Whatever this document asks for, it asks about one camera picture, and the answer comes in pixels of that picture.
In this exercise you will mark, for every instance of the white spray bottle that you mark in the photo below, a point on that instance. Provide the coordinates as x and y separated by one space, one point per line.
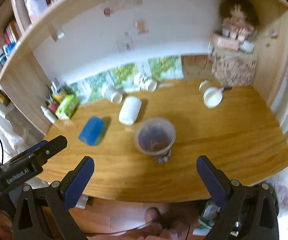
48 114

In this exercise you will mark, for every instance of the white round charger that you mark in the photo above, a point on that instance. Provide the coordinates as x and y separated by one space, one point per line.
247 47

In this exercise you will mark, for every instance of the wooden bookshelf desk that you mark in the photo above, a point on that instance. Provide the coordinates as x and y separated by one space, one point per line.
241 135

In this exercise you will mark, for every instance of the brown haired plush doll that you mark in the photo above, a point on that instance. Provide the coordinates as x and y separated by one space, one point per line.
239 19

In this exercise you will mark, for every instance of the pink rectangular device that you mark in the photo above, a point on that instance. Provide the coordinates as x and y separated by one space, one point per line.
224 42

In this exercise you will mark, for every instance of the letter print fabric bag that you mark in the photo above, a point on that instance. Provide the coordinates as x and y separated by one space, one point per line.
232 68

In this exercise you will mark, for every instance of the green tissue box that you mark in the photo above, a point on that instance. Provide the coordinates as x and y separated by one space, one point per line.
67 107

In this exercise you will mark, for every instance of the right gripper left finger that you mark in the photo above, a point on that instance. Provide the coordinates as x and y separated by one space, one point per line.
60 196

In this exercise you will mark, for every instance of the brown sleeve paper cup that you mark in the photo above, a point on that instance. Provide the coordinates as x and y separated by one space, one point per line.
212 96

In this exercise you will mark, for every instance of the blue plastic cup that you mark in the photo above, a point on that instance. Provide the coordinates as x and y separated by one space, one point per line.
91 131

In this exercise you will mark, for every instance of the panda print paper cup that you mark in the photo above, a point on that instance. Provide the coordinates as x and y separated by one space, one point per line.
145 82

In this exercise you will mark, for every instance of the grey checked paper cup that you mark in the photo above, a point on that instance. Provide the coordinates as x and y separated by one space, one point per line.
111 94

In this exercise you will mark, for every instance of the white plastic cup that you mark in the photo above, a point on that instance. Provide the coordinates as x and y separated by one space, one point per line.
130 109

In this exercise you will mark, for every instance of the clear printed plastic cup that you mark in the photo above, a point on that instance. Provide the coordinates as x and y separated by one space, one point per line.
155 137

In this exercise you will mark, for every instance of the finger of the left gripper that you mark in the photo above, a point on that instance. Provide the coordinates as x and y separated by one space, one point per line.
50 149
35 147

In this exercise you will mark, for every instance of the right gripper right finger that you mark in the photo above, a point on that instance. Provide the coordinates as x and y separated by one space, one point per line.
248 212

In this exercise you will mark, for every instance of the dark blue bottle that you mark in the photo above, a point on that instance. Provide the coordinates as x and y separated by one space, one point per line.
3 58

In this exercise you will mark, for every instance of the brown cartoon paper sheet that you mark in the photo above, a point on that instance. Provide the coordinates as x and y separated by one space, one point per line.
196 67

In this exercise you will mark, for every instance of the yellow packet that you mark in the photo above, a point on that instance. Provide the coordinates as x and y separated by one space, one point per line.
59 96

